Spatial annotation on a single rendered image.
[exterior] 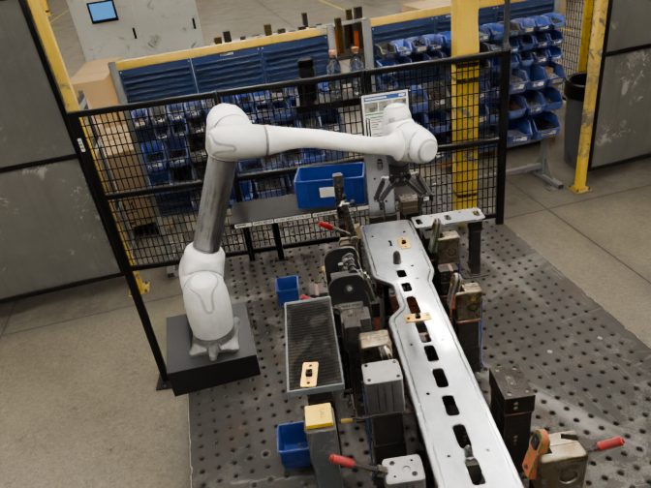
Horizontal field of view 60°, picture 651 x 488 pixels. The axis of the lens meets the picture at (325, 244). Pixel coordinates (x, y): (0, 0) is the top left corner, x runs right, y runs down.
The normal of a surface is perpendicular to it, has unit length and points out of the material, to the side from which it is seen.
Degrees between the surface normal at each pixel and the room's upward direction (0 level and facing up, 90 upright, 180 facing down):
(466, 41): 90
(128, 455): 0
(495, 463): 0
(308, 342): 0
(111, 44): 90
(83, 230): 94
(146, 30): 90
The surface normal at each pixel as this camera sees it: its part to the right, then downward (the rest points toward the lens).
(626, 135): 0.30, 0.43
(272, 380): -0.12, -0.86
